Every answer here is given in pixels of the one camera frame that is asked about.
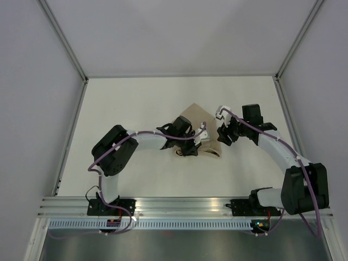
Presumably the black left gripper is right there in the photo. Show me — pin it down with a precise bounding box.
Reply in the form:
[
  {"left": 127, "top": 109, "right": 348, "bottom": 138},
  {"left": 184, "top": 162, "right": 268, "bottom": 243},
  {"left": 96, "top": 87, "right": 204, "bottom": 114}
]
[{"left": 176, "top": 131, "right": 201, "bottom": 157}]

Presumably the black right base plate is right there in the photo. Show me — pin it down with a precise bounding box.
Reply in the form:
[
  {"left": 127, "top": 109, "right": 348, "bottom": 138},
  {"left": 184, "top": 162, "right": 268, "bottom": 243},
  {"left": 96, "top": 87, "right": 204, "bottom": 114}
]
[{"left": 225, "top": 199, "right": 281, "bottom": 217}]

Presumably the aluminium front mounting rail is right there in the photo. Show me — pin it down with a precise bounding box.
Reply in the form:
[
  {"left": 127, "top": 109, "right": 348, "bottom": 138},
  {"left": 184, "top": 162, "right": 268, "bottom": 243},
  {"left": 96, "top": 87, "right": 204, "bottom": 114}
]
[{"left": 37, "top": 196, "right": 334, "bottom": 218}]

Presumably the left aluminium side rail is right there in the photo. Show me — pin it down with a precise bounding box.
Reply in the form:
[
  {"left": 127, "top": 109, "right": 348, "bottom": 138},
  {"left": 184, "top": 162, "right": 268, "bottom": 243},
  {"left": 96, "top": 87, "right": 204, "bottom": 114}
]
[{"left": 51, "top": 78, "right": 89, "bottom": 196}]

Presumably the right aluminium side rail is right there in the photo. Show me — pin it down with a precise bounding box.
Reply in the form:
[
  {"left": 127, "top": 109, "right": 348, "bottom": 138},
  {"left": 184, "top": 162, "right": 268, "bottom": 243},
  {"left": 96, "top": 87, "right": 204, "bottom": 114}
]
[{"left": 272, "top": 74, "right": 308, "bottom": 158}]

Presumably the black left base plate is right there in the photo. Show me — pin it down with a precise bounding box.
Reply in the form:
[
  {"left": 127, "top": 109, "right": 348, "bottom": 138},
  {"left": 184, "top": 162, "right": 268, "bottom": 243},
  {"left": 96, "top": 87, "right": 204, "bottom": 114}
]
[{"left": 87, "top": 198, "right": 136, "bottom": 216}]

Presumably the aluminium side rail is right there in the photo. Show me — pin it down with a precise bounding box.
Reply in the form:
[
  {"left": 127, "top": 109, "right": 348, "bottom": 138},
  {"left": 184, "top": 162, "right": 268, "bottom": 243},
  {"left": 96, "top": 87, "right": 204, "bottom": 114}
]
[
  {"left": 51, "top": 78, "right": 89, "bottom": 196},
  {"left": 272, "top": 74, "right": 308, "bottom": 158}
]

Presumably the beige cloth napkin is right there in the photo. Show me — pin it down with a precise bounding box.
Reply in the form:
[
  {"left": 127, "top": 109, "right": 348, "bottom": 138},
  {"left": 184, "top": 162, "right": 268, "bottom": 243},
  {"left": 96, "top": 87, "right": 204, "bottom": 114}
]
[{"left": 181, "top": 103, "right": 222, "bottom": 159}]

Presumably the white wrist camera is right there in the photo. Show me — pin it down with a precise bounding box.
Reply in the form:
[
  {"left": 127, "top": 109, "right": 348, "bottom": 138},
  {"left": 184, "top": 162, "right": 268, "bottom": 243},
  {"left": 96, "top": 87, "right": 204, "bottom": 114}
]
[
  {"left": 215, "top": 105, "right": 232, "bottom": 126},
  {"left": 194, "top": 122, "right": 210, "bottom": 145}
]

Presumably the left aluminium frame post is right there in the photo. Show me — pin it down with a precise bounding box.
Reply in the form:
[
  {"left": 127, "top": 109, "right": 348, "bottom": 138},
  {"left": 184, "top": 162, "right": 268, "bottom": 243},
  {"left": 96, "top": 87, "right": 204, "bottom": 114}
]
[{"left": 36, "top": 0, "right": 88, "bottom": 83}]

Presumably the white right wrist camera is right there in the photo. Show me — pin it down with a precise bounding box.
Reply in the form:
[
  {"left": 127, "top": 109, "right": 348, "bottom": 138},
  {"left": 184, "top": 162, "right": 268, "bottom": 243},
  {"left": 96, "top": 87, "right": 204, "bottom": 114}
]
[{"left": 215, "top": 105, "right": 232, "bottom": 126}]

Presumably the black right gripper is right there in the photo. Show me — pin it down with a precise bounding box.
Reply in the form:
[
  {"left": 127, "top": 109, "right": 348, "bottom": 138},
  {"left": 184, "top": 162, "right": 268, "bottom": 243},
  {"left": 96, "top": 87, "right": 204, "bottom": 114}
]
[{"left": 217, "top": 114, "right": 249, "bottom": 146}]

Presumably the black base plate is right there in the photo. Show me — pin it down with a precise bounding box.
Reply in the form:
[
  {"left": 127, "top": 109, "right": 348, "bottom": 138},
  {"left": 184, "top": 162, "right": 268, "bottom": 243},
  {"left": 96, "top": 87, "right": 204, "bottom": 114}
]
[
  {"left": 87, "top": 198, "right": 136, "bottom": 216},
  {"left": 225, "top": 199, "right": 281, "bottom": 217}
]

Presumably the right aluminium frame post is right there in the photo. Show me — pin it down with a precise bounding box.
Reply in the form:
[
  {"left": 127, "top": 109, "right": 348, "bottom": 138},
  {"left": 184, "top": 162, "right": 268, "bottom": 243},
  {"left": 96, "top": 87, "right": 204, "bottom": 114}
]
[{"left": 274, "top": 0, "right": 326, "bottom": 82}]

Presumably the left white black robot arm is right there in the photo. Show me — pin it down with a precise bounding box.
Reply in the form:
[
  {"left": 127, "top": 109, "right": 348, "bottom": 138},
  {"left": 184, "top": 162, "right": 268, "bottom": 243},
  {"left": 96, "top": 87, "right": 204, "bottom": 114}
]
[{"left": 87, "top": 116, "right": 208, "bottom": 216}]

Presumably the aluminium frame post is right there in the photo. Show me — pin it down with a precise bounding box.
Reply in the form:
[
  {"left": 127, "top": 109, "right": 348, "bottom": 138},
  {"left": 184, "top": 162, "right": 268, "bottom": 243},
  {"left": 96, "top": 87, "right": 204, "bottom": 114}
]
[
  {"left": 274, "top": 0, "right": 326, "bottom": 82},
  {"left": 36, "top": 0, "right": 88, "bottom": 83}
]

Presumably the white slotted cable duct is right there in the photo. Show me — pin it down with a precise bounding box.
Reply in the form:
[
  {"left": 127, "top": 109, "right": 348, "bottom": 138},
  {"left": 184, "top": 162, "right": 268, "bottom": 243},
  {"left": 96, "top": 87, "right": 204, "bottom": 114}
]
[{"left": 48, "top": 218, "right": 252, "bottom": 231}]

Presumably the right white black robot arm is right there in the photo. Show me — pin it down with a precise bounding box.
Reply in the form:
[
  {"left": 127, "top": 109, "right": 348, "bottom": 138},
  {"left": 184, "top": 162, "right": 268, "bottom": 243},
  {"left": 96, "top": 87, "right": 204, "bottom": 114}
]
[{"left": 215, "top": 104, "right": 330, "bottom": 215}]

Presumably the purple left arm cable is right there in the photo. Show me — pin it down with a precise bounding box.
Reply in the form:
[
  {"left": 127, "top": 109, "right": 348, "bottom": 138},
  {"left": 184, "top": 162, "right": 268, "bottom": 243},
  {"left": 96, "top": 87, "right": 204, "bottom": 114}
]
[{"left": 48, "top": 121, "right": 208, "bottom": 239}]

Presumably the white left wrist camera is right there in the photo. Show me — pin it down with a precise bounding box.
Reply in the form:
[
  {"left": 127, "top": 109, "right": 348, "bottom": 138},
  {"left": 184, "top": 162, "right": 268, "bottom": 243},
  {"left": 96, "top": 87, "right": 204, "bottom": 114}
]
[{"left": 194, "top": 122, "right": 210, "bottom": 145}]

